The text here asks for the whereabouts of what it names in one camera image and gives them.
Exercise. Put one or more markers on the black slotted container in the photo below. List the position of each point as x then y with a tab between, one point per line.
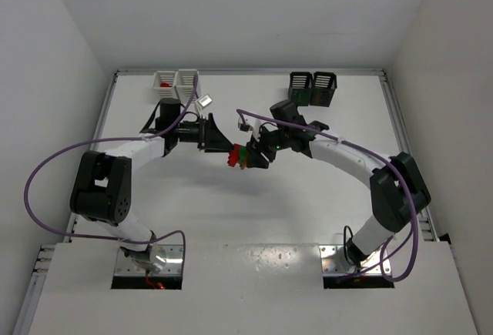
324	85
299	90

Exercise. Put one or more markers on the red lego brick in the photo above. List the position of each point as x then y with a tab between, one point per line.
234	156

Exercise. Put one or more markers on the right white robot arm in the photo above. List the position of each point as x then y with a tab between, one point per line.
397	188

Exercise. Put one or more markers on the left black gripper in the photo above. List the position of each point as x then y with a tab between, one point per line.
202	133

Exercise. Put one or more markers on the metal base plate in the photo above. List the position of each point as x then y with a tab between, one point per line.
334	263
157	260

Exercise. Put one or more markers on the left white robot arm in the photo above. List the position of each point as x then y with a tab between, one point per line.
102	192

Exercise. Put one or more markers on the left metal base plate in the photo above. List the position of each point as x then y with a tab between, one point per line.
157	260

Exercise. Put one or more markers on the left black slotted container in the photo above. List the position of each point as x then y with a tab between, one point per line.
299	90

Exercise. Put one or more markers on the right black slotted container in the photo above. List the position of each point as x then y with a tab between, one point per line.
324	85

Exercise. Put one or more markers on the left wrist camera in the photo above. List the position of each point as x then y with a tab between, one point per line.
203	102

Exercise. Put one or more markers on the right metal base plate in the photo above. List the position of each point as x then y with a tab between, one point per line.
334	263

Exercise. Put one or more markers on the white slotted container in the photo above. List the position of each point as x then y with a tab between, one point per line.
187	84
165	76

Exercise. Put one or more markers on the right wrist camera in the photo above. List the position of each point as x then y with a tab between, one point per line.
250	125

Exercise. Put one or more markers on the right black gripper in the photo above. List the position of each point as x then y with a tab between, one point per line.
261	149

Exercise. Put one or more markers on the right white slotted container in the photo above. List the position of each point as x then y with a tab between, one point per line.
187	84

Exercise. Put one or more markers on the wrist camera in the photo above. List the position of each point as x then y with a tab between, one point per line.
250	125
203	102

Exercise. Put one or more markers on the left white slotted container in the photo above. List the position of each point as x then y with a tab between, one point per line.
165	76

